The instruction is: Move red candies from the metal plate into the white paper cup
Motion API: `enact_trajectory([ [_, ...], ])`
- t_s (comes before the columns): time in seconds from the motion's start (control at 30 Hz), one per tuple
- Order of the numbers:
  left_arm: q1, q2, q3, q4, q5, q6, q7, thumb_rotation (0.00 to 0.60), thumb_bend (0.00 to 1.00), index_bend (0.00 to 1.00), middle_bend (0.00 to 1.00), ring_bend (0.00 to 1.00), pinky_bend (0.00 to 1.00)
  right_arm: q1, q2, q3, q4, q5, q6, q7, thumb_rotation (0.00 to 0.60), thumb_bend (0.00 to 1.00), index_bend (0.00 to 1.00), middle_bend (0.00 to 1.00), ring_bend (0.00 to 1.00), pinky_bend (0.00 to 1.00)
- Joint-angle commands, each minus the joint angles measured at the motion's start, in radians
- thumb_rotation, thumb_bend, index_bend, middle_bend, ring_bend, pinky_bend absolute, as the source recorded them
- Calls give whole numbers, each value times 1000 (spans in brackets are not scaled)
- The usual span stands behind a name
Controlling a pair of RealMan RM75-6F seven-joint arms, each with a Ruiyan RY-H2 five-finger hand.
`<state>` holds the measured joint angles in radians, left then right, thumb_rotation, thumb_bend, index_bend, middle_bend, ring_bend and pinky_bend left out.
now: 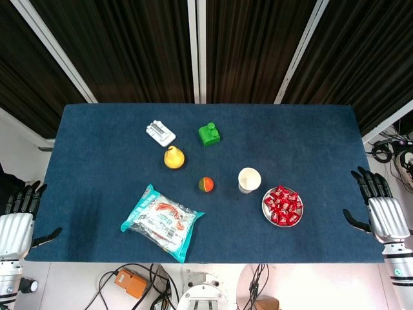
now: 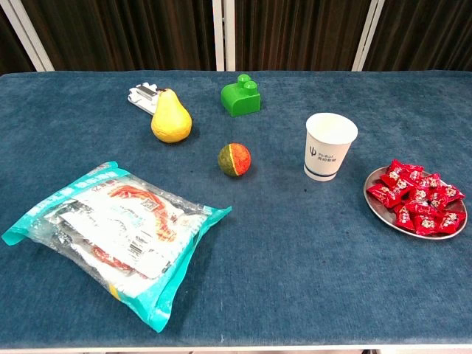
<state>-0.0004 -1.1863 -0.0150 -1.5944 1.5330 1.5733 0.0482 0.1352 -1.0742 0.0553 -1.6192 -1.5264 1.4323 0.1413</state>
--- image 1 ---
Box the black cable bundle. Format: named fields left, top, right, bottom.
left=247, top=263, right=270, bottom=310

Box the green toy brick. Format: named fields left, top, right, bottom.
left=197, top=121, right=222, bottom=148

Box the blue table cloth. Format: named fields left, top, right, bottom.
left=24, top=103, right=395, bottom=264

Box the black caster wheel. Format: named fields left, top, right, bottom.
left=18, top=276, right=39, bottom=295

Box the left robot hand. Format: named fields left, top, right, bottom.
left=0, top=180, right=63, bottom=261

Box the white frame post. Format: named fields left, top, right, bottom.
left=9, top=0, right=99, bottom=104
left=273, top=0, right=332, bottom=105
left=196, top=0, right=208, bottom=104
left=361, top=99, right=413, bottom=145
left=187, top=0, right=201, bottom=104

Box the black cable tangle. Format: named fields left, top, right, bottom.
left=150, top=263, right=179, bottom=310

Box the white paper cup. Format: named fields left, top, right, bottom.
left=237, top=167, right=262, bottom=194

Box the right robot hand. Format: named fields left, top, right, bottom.
left=342, top=166, right=411, bottom=245

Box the teal clear snack bag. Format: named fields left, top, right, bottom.
left=120, top=183, right=207, bottom=264

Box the yellow toy pear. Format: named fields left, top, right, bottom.
left=163, top=145, right=186, bottom=170

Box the white robot torso base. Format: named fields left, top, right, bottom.
left=176, top=270, right=230, bottom=310

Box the black cable coil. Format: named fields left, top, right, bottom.
left=370, top=139, right=394, bottom=162

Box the white plastic clip device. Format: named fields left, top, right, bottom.
left=145, top=119, right=177, bottom=149

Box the orange foot pedal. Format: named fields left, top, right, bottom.
left=114, top=267, right=148, bottom=300

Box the orange green ball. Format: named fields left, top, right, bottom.
left=197, top=176, right=215, bottom=194

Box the brown wooden object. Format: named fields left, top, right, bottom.
left=254, top=296, right=280, bottom=310

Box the round metal plate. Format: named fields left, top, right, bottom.
left=261, top=185, right=305, bottom=229

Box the dark pleated curtain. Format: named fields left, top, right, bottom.
left=0, top=0, right=88, bottom=140
left=205, top=0, right=319, bottom=104
left=30, top=0, right=194, bottom=104
left=283, top=0, right=413, bottom=136

